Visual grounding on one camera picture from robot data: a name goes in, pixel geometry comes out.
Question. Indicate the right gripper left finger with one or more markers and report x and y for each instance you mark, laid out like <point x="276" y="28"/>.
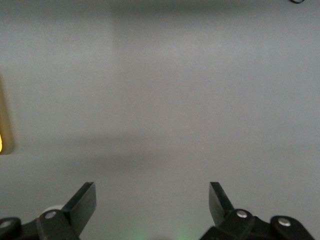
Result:
<point x="80" y="210"/>

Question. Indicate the yellow plastic tray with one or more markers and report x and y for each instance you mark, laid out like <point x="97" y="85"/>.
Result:
<point x="6" y="120"/>

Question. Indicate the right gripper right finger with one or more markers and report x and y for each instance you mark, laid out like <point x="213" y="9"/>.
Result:
<point x="220" y="207"/>

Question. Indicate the dark grey table mat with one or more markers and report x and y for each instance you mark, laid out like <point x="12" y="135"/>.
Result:
<point x="160" y="100"/>

